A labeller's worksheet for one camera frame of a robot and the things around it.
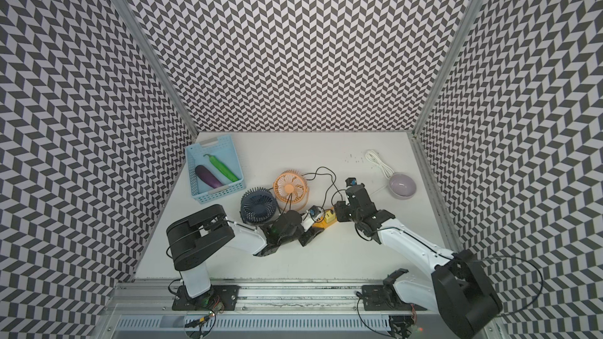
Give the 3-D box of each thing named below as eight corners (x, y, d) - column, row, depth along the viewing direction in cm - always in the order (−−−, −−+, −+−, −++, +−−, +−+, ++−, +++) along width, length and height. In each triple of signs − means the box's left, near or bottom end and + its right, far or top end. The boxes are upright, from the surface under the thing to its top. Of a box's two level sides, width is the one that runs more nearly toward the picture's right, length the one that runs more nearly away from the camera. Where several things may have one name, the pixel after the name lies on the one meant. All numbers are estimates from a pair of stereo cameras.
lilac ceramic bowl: (388, 201, 97) (392, 193, 92) (383, 181, 103) (387, 173, 98) (413, 201, 97) (419, 193, 92) (407, 181, 103) (412, 173, 98)
